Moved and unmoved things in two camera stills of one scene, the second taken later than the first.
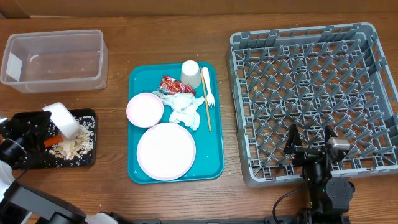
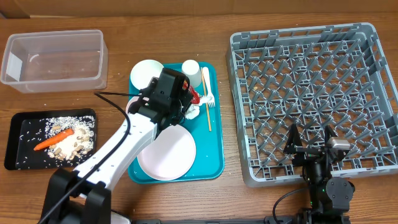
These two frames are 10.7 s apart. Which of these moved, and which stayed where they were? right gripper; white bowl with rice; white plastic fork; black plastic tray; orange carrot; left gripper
Moved: left gripper; white bowl with rice
Stayed: black plastic tray; white plastic fork; orange carrot; right gripper
